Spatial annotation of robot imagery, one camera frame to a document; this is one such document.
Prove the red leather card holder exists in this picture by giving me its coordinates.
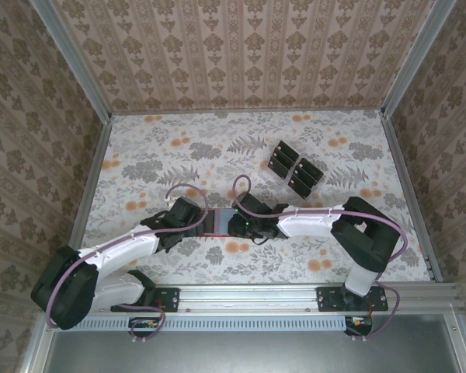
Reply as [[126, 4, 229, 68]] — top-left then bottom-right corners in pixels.
[[199, 208, 235, 239]]

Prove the black controller board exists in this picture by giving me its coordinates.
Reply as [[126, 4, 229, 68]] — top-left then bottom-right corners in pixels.
[[127, 316, 166, 339], [343, 315, 374, 337]]

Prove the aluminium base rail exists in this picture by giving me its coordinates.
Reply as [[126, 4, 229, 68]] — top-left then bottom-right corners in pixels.
[[40, 283, 461, 312]]

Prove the aluminium corner post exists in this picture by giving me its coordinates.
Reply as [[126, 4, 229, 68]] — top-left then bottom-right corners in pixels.
[[29, 0, 114, 124], [379, 0, 455, 120]]

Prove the slotted light blue cable duct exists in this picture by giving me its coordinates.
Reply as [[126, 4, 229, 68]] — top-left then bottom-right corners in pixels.
[[56, 315, 349, 332]]

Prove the grey metal sheet panel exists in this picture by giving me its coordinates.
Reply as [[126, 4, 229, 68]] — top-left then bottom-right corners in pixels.
[[46, 329, 457, 373]]

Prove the aluminium table side rail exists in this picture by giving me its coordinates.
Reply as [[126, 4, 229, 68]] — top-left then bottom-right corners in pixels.
[[379, 112, 444, 284], [68, 114, 114, 249]]

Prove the black credit card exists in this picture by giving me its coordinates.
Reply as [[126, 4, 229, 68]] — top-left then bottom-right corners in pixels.
[[294, 166, 320, 186], [278, 140, 301, 159], [289, 174, 315, 200], [270, 156, 293, 176], [299, 156, 325, 176], [273, 148, 297, 167]]

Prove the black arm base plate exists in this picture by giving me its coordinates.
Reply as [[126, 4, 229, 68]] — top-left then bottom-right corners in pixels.
[[316, 286, 389, 313], [111, 286, 179, 313]]

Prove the clear acrylic card stand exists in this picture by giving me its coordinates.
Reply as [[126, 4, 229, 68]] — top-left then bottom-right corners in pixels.
[[257, 138, 325, 201]]

